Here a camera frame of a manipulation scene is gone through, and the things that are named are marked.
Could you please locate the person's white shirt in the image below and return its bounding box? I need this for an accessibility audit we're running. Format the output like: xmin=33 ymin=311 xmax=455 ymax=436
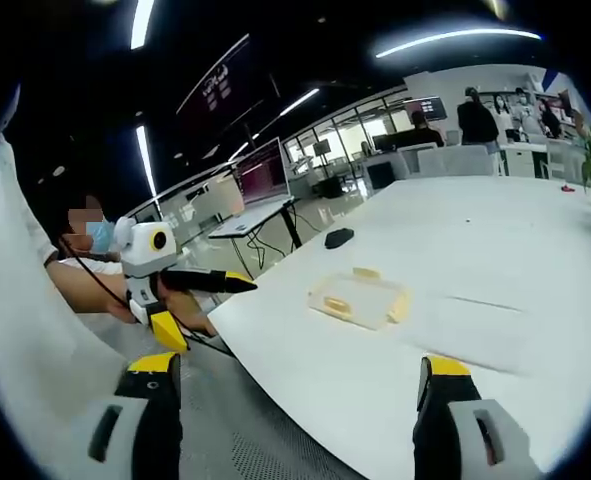
xmin=0 ymin=127 xmax=141 ymax=480

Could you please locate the blue face mask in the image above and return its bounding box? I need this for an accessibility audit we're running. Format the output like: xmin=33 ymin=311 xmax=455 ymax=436
xmin=84 ymin=218 xmax=117 ymax=254

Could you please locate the long ceiling light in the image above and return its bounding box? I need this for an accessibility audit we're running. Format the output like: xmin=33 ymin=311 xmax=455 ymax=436
xmin=374 ymin=28 xmax=544 ymax=59
xmin=135 ymin=124 xmax=158 ymax=197
xmin=278 ymin=88 xmax=322 ymax=118
xmin=130 ymin=0 xmax=156 ymax=51

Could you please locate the grey mesh fabric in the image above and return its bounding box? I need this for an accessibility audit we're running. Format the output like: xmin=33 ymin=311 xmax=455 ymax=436
xmin=82 ymin=314 xmax=357 ymax=480

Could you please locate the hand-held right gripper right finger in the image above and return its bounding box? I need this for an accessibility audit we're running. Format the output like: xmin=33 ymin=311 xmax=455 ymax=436
xmin=412 ymin=355 xmax=545 ymax=480

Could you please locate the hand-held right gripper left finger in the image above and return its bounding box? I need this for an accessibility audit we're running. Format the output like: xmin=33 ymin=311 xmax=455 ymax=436
xmin=67 ymin=351 xmax=184 ymax=480

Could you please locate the dark hanging ceiling screen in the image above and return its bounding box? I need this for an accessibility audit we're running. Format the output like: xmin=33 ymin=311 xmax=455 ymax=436
xmin=175 ymin=33 xmax=252 ymax=116

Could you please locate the white cabinet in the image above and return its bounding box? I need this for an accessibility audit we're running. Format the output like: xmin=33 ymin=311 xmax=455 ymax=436
xmin=498 ymin=141 xmax=552 ymax=179

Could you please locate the white desk with black legs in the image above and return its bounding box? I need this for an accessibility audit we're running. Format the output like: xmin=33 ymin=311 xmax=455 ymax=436
xmin=207 ymin=196 xmax=304 ymax=281

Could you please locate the person's left hand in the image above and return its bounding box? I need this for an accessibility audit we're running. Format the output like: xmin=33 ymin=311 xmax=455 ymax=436
xmin=163 ymin=290 xmax=219 ymax=337

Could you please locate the large computer monitor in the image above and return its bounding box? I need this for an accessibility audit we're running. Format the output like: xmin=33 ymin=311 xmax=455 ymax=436
xmin=233 ymin=136 xmax=294 ymax=207

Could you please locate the wall screen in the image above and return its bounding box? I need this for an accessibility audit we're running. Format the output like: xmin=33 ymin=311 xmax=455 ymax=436
xmin=404 ymin=96 xmax=447 ymax=122

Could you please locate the black oval object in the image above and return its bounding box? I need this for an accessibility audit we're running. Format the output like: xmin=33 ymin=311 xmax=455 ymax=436
xmin=324 ymin=227 xmax=355 ymax=250

